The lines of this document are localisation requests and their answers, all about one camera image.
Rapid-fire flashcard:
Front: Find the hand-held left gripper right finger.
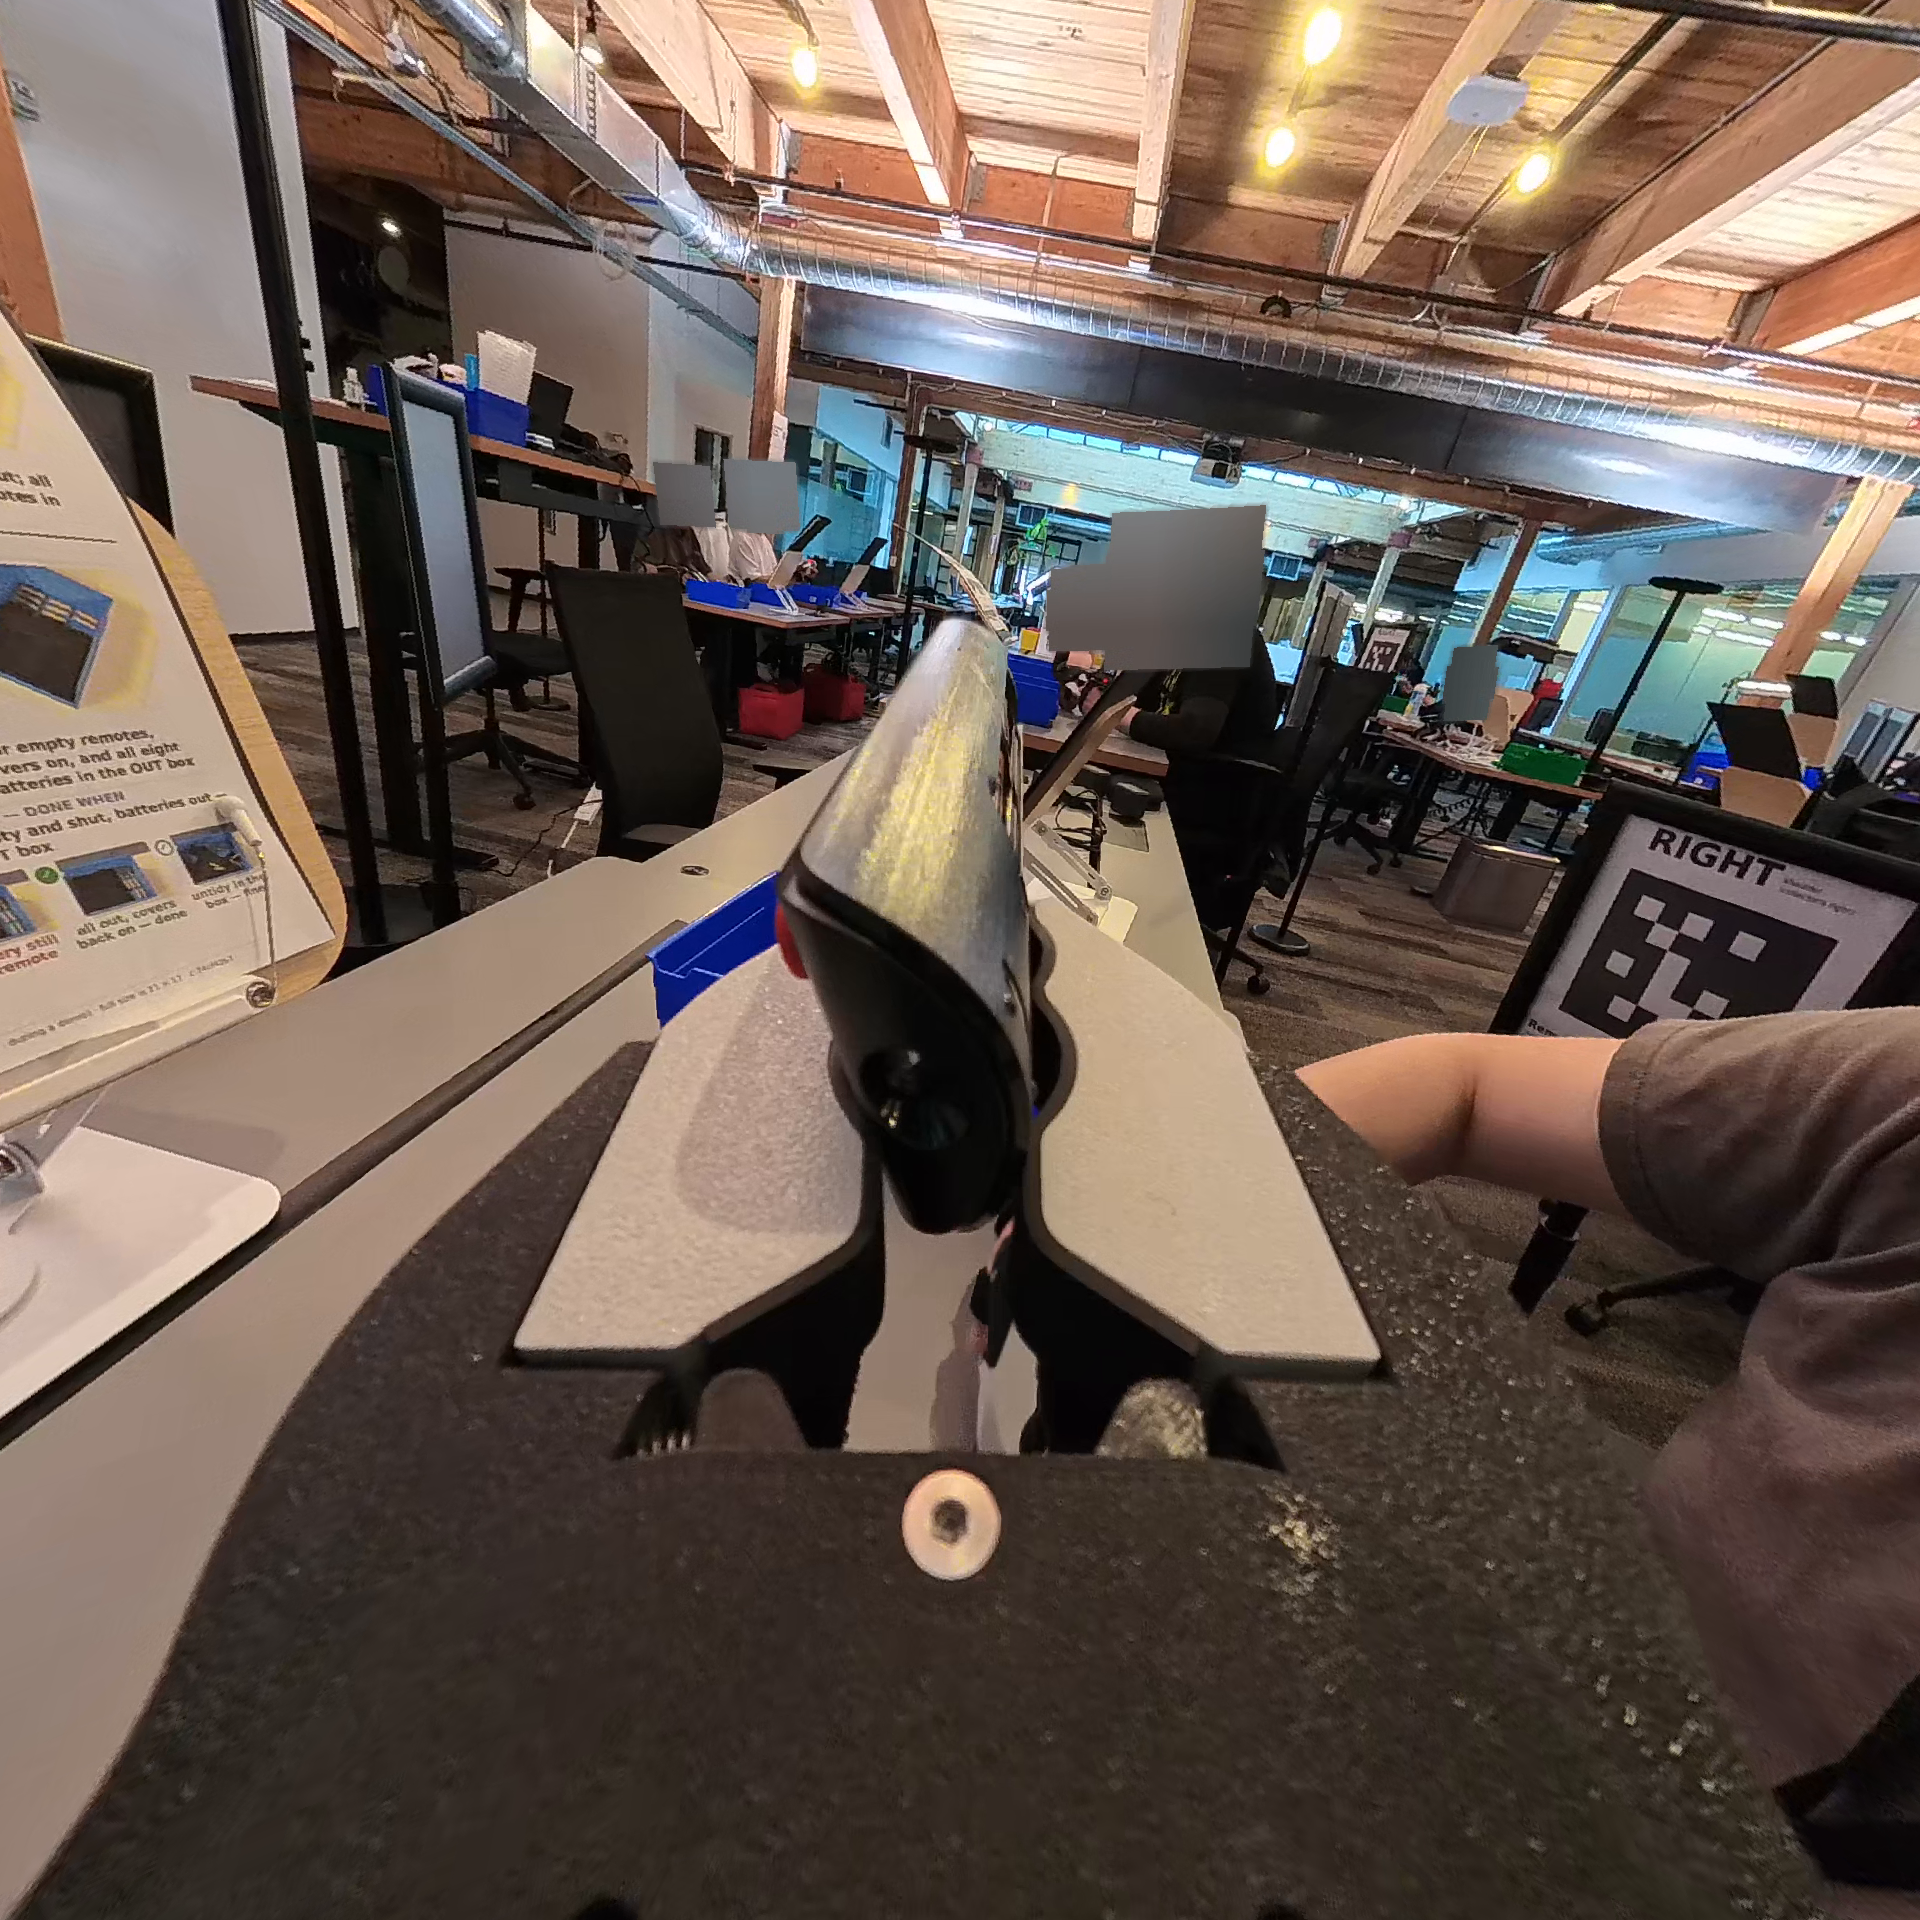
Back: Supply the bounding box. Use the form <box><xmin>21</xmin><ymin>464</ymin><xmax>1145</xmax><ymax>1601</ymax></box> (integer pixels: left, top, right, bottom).
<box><xmin>993</xmin><ymin>900</ymin><xmax>1388</xmax><ymax>1457</ymax></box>

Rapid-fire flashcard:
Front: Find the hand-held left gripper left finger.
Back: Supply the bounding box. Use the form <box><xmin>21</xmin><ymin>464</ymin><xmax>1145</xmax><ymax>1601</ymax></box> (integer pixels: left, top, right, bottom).
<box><xmin>512</xmin><ymin>955</ymin><xmax>897</xmax><ymax>1457</ymax></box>

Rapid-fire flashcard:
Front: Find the black remote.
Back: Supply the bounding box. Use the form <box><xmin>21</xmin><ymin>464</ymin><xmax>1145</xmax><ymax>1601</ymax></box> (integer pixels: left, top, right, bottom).
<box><xmin>776</xmin><ymin>616</ymin><xmax>1076</xmax><ymax>1233</ymax></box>

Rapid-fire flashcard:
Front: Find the blue plastic bin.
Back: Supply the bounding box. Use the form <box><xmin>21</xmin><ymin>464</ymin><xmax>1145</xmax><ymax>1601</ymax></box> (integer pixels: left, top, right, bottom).
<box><xmin>651</xmin><ymin>877</ymin><xmax>789</xmax><ymax>1028</ymax></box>

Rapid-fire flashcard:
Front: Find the black office chair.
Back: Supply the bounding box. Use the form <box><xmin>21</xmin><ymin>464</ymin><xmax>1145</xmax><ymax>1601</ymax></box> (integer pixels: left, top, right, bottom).
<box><xmin>1156</xmin><ymin>637</ymin><xmax>1397</xmax><ymax>993</ymax></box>
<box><xmin>547</xmin><ymin>564</ymin><xmax>732</xmax><ymax>864</ymax></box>

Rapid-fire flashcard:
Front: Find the silver trash can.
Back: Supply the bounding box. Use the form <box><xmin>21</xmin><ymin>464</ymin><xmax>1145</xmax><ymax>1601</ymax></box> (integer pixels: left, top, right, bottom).
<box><xmin>1436</xmin><ymin>835</ymin><xmax>1562</xmax><ymax>932</ymax></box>

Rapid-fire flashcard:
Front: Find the black framed marker sign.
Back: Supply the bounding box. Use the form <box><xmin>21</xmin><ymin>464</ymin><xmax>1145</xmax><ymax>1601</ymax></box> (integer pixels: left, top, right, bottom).
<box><xmin>1492</xmin><ymin>787</ymin><xmax>1920</xmax><ymax>1038</ymax></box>

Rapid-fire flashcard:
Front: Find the person's grey shirt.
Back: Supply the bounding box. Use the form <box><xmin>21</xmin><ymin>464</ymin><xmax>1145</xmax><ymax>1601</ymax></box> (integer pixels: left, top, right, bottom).
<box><xmin>1600</xmin><ymin>1016</ymin><xmax>1920</xmax><ymax>1893</ymax></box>

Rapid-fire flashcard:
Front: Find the black display panel stand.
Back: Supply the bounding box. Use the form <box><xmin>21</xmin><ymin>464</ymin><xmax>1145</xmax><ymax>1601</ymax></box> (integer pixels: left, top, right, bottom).
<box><xmin>368</xmin><ymin>369</ymin><xmax>500</xmax><ymax>938</ymax></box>

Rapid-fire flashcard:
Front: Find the instruction sheet on stand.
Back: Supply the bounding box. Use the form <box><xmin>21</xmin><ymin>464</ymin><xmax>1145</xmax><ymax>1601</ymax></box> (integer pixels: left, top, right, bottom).
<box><xmin>0</xmin><ymin>316</ymin><xmax>349</xmax><ymax>1426</ymax></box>

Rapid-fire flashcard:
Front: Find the black pole stand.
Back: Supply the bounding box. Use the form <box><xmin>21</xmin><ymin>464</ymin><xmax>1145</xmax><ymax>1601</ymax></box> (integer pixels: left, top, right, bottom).
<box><xmin>218</xmin><ymin>0</ymin><xmax>394</xmax><ymax>955</ymax></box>

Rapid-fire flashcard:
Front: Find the wooden background desk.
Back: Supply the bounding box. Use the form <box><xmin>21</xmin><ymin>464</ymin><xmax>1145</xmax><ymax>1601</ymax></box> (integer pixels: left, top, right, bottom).
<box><xmin>197</xmin><ymin>374</ymin><xmax>647</xmax><ymax>496</ymax></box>

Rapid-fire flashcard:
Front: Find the black floor sign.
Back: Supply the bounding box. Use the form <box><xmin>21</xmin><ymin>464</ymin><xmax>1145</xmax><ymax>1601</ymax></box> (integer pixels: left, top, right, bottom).
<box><xmin>26</xmin><ymin>336</ymin><xmax>177</xmax><ymax>529</ymax></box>

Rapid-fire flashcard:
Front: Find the silver air duct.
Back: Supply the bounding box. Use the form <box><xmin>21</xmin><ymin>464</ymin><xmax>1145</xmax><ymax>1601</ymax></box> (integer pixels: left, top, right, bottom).
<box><xmin>391</xmin><ymin>0</ymin><xmax>1920</xmax><ymax>482</ymax></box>

